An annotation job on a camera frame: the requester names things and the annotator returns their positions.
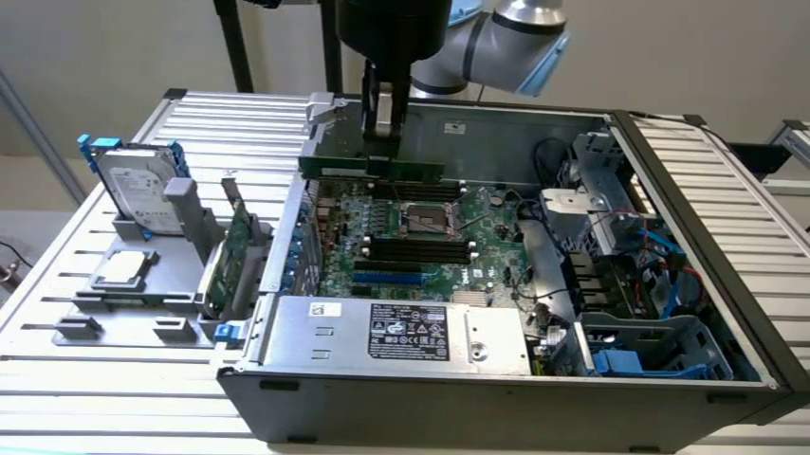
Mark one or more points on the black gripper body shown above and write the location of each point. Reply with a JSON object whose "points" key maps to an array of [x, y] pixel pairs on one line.
{"points": [[392, 23]]}

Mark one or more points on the green RAM stick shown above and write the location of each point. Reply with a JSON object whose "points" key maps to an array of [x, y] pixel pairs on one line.
{"points": [[418, 170]]}

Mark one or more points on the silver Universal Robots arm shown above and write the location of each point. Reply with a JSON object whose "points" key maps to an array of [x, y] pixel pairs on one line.
{"points": [[506, 47]]}

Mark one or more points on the black RAM slot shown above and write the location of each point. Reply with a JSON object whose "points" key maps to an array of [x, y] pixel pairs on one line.
{"points": [[418, 251], [436, 191], [418, 245], [436, 196], [418, 239], [418, 258], [436, 186]]}

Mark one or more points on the long black expansion slot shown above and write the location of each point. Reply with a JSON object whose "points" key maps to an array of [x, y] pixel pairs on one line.
{"points": [[386, 266]]}

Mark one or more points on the blue expansion slot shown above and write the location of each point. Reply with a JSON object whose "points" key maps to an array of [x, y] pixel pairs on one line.
{"points": [[387, 278]]}

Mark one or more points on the short black expansion slot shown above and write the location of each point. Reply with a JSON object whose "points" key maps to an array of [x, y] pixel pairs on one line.
{"points": [[366, 290]]}

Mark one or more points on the thick black stand pole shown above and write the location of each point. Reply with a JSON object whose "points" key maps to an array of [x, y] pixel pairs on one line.
{"points": [[331, 52]]}

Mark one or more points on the silver case release latch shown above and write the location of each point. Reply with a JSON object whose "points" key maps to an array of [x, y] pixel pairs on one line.
{"points": [[323, 111]]}

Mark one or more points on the CPU socket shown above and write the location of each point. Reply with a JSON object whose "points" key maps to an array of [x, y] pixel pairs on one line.
{"points": [[424, 219]]}

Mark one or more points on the thin black stand pole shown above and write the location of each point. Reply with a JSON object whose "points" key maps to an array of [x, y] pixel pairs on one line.
{"points": [[232, 42]]}

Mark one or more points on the green motherboard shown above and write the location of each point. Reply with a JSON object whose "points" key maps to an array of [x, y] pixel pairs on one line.
{"points": [[494, 265]]}

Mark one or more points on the green graphics card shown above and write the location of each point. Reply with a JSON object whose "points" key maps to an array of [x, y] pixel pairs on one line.
{"points": [[235, 256]]}

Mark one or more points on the silver chipset heatsink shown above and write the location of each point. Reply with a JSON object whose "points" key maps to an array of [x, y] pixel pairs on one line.
{"points": [[471, 298]]}

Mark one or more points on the grey metal support bar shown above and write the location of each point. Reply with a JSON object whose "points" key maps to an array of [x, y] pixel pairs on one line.
{"points": [[546, 265]]}

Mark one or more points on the silver metal drive cage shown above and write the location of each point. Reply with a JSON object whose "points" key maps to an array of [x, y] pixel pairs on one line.
{"points": [[600, 208]]}

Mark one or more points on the hard disk in blue caddy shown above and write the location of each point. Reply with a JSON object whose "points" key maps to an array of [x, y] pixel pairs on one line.
{"points": [[136, 189]]}

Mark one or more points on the silver power supply unit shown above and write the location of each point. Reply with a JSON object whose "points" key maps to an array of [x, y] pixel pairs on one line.
{"points": [[342, 341]]}

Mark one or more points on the grey parts rack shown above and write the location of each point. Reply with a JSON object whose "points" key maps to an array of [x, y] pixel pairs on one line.
{"points": [[157, 256]]}

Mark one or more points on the black fan housing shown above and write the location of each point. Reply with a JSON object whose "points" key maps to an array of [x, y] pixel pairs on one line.
{"points": [[595, 282]]}

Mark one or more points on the blue plastic case latch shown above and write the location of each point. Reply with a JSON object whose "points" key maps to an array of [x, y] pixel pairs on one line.
{"points": [[228, 332]]}

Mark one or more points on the silver CPU chip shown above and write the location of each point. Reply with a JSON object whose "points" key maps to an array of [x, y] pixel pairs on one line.
{"points": [[125, 266]]}

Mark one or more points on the black and grey PC case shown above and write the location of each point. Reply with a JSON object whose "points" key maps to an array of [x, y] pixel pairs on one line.
{"points": [[443, 407]]}

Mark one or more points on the black box beside table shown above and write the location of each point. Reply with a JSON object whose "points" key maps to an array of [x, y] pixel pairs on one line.
{"points": [[755, 158]]}

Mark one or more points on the grey-blue plastic disk bay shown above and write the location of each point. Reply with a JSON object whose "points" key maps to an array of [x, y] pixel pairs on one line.
{"points": [[658, 341]]}

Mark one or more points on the grey metal post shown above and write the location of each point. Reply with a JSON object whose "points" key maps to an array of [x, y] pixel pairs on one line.
{"points": [[35, 137]]}

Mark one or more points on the aluminium frame profile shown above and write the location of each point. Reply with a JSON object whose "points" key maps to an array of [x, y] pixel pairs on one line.
{"points": [[787, 142]]}

